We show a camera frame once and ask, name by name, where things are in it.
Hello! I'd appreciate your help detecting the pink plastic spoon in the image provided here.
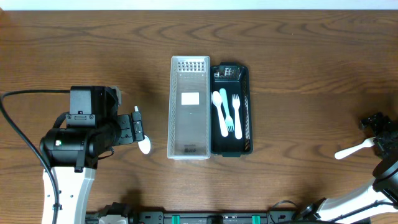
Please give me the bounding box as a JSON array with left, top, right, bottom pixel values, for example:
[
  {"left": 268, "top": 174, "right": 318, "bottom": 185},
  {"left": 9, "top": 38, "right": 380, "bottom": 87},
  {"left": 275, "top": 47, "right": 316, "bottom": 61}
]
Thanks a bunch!
[{"left": 212, "top": 91, "right": 228, "bottom": 137}]

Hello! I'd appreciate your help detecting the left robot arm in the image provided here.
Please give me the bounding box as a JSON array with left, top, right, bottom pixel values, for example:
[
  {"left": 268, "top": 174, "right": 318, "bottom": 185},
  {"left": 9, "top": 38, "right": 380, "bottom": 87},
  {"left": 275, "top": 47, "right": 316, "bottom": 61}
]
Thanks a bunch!
[{"left": 40, "top": 111, "right": 151, "bottom": 223}]

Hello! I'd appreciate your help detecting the white plastic fork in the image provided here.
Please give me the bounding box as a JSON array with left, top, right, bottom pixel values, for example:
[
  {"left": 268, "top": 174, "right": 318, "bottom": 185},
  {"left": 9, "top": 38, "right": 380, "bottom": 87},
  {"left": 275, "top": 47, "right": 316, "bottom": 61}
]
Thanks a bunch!
[{"left": 334, "top": 137, "right": 375, "bottom": 160}]

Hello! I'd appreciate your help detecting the black plastic basket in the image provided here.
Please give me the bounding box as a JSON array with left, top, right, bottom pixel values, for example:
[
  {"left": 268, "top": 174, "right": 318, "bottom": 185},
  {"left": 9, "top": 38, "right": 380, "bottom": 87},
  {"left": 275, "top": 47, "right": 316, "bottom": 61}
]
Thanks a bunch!
[{"left": 210, "top": 62, "right": 253, "bottom": 157}]

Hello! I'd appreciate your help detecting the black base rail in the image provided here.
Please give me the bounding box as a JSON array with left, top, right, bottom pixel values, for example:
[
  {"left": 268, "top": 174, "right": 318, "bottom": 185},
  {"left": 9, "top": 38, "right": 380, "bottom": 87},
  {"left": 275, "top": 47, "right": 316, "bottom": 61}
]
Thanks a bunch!
[{"left": 85, "top": 200, "right": 373, "bottom": 224}]

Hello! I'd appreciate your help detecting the pink-white plastic fork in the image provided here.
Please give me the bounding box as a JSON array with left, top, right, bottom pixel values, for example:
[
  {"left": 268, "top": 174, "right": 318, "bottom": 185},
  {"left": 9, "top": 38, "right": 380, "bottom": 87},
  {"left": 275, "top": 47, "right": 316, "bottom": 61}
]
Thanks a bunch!
[{"left": 232, "top": 94, "right": 243, "bottom": 139}]

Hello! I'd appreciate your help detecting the white plastic spoon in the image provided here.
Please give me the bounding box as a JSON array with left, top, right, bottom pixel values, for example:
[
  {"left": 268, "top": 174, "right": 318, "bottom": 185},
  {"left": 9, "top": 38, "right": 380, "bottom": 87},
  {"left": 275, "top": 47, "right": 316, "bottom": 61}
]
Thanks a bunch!
[{"left": 134, "top": 105, "right": 152, "bottom": 156}]

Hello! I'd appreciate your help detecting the light green plastic fork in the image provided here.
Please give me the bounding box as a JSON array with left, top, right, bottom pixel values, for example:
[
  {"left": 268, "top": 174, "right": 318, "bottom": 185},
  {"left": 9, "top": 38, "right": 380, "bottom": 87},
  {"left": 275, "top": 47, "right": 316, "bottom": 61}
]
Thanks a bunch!
[{"left": 220, "top": 88, "right": 234, "bottom": 133}]

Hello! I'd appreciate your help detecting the clear plastic basket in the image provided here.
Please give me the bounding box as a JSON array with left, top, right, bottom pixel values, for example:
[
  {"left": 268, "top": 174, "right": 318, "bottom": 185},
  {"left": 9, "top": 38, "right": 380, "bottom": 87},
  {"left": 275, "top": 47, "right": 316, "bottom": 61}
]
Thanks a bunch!
[{"left": 167, "top": 55, "right": 211, "bottom": 160}]

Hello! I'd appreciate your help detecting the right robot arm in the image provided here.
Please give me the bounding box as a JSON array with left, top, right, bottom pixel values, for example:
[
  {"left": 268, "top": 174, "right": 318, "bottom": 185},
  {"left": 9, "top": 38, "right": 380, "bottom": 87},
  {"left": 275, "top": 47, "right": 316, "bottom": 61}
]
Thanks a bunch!
[{"left": 294, "top": 113, "right": 397, "bottom": 223}]

